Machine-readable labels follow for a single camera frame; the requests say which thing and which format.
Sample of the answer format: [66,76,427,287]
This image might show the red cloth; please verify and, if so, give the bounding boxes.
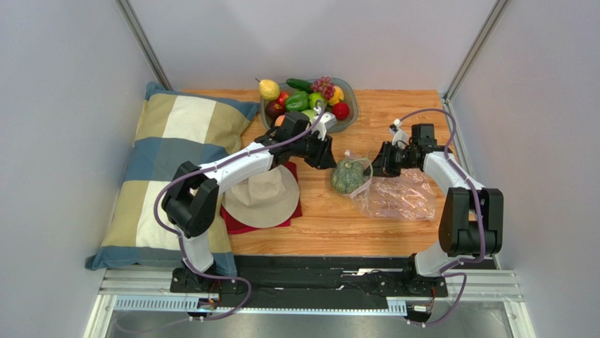
[220,160,304,235]

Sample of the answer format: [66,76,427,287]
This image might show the purple grapes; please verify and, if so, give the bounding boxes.
[311,77,335,101]

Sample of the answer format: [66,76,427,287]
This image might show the green cucumber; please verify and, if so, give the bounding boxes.
[286,78,313,94]

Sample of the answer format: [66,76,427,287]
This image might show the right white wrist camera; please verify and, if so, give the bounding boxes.
[389,118,409,149]

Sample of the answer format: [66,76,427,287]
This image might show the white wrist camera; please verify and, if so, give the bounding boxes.
[389,118,409,149]
[312,112,337,141]

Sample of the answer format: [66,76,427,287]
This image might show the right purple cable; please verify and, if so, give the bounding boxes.
[398,108,489,327]

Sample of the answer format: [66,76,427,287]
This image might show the right aluminium frame post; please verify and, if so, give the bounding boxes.
[442,0,511,105]

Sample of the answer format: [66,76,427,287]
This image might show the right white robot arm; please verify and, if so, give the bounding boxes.
[365,120,504,277]

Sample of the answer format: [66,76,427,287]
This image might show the green apple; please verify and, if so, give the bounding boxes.
[308,92,327,109]

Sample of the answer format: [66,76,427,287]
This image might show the grey plastic basket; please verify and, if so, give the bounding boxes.
[259,77,359,133]

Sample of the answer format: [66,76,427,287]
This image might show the green bell pepper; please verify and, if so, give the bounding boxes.
[285,91,310,111]

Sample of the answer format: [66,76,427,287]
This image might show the red apple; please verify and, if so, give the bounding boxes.
[276,91,290,108]

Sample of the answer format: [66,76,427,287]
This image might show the left aluminium frame post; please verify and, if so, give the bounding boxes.
[115,0,173,89]

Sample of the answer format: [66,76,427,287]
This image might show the orange peach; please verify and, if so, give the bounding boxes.
[274,114,286,127]

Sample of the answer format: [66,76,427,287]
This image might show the beige bucket hat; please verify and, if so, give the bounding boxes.
[221,163,301,230]

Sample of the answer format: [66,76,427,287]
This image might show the checked blue beige pillow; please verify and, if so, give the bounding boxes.
[85,82,260,270]

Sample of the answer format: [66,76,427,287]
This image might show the clear zip top bag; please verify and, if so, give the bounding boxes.
[338,150,436,221]

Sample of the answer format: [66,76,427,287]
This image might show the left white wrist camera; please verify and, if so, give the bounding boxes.
[312,112,337,141]

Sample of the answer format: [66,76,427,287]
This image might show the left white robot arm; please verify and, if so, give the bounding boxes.
[153,110,337,277]

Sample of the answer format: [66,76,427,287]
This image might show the pale green cabbage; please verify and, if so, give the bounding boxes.
[302,109,318,122]

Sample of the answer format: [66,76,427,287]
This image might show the yellow pear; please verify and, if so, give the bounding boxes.
[255,77,281,101]

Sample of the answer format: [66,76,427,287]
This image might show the aluminium frame post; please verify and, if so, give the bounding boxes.
[442,0,511,105]
[115,0,173,89]

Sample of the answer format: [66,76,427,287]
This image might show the red tomato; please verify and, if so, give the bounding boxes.
[332,101,350,121]

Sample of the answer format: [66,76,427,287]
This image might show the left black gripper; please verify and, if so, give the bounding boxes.
[290,130,338,172]

